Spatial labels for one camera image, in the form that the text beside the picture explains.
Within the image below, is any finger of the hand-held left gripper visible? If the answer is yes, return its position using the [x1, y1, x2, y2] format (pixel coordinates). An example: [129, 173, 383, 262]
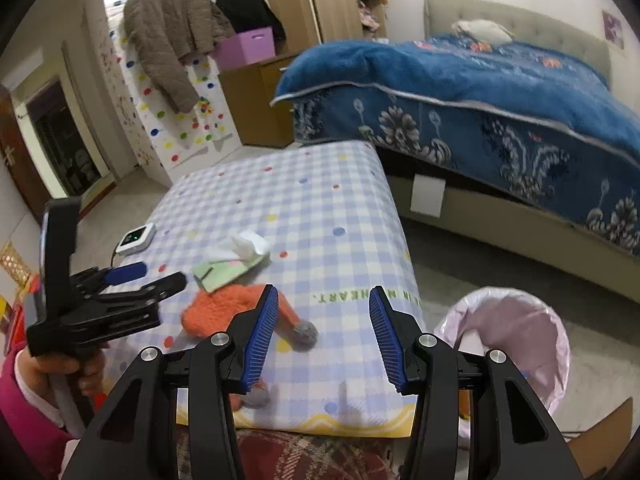
[100, 272, 188, 311]
[75, 261, 148, 291]

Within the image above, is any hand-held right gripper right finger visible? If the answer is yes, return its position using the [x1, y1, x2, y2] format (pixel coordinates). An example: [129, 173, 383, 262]
[368, 285, 583, 480]

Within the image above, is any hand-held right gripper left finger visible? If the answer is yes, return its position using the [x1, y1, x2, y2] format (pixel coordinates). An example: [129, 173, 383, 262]
[60, 284, 280, 480]

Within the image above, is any trash bin with pink bag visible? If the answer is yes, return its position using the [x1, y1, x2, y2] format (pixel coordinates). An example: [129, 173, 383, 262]
[432, 286, 571, 451]

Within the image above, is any person's left forearm pink sleeve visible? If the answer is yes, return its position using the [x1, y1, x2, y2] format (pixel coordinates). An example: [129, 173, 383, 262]
[0, 347, 83, 480]

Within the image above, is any person's left hand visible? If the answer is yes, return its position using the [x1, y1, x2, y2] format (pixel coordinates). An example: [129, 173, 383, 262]
[17, 347, 107, 401]

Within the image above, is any white digital device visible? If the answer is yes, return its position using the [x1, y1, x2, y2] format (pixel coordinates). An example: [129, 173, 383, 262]
[116, 222, 157, 257]

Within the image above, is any gold patterned object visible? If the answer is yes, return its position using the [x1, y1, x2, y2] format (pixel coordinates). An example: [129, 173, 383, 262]
[0, 242, 32, 286]

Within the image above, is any red plaid cloth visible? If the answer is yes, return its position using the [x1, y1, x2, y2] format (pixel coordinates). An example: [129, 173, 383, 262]
[172, 425, 401, 480]

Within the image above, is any white cabinet with coloured dots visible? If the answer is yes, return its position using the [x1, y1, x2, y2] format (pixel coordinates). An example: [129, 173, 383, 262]
[105, 2, 241, 186]

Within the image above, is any white paper label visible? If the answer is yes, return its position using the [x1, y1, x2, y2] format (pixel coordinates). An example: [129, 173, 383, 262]
[411, 176, 446, 218]

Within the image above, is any grey upholstered bed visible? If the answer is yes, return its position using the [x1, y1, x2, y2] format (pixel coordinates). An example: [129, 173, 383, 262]
[390, 0, 640, 303]

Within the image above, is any wooden dresser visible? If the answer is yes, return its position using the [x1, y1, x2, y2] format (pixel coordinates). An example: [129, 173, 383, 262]
[220, 52, 301, 150]

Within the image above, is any brown cardboard box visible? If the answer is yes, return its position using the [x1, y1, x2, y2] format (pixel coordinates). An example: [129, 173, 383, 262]
[565, 397, 636, 480]

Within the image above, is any brown quilted jacket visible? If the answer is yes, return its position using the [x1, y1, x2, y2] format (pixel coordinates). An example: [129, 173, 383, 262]
[122, 0, 236, 113]

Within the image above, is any purple storage box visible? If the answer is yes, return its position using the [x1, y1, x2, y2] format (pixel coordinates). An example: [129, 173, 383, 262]
[212, 27, 277, 72]

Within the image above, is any bed with blue blanket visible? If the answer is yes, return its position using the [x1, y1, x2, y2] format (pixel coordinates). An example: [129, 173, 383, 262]
[270, 35, 640, 256]

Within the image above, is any black hooded jacket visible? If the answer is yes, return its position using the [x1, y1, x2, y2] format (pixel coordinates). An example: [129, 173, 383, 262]
[215, 0, 287, 43]

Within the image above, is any white pillow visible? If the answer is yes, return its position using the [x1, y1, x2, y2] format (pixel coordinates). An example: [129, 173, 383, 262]
[451, 19, 515, 43]

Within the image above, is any wooden wardrobe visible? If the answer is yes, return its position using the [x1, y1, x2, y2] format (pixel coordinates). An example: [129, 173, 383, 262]
[300, 0, 391, 48]

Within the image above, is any small purple wall poster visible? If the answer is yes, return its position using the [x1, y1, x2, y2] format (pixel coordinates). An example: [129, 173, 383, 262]
[601, 10, 624, 50]

